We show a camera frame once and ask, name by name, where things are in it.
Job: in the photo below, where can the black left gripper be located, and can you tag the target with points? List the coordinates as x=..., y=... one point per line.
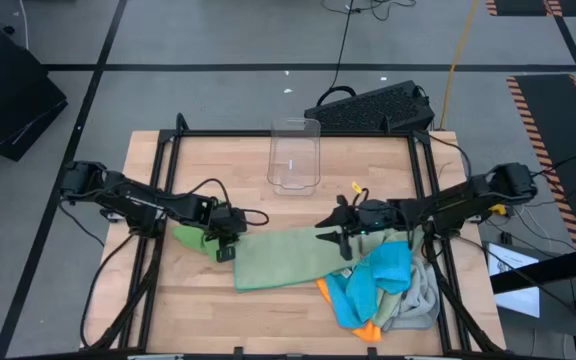
x=229, y=220

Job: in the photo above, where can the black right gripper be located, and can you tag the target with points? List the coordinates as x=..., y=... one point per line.
x=375, y=215

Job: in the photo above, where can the bright green microfiber towel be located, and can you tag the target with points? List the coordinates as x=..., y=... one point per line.
x=193, y=237

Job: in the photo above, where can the blue microfiber towel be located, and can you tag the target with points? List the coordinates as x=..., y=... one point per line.
x=388, y=265

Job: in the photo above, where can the clear plastic bin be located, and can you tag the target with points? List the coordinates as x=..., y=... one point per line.
x=293, y=150

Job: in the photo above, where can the orange microfiber towel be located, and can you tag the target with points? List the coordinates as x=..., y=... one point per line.
x=368, y=332

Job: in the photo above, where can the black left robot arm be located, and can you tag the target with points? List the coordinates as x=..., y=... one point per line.
x=133, y=200

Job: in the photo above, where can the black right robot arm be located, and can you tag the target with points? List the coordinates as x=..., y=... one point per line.
x=468, y=197

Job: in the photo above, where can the grey microfiber towel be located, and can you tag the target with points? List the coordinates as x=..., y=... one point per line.
x=418, y=305

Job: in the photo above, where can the black perforated computer case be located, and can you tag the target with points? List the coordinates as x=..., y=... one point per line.
x=368, y=107

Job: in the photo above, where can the yellow plug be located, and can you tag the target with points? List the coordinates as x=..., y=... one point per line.
x=497, y=208

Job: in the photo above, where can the white display screen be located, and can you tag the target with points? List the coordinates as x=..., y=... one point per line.
x=515, y=300

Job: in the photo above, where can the black metal beam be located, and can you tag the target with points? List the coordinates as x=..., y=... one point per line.
x=543, y=272

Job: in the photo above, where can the large hazard striped floor mat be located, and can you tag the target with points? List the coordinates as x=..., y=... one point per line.
x=553, y=115

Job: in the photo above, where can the black floor box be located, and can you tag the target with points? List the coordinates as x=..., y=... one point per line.
x=8, y=95

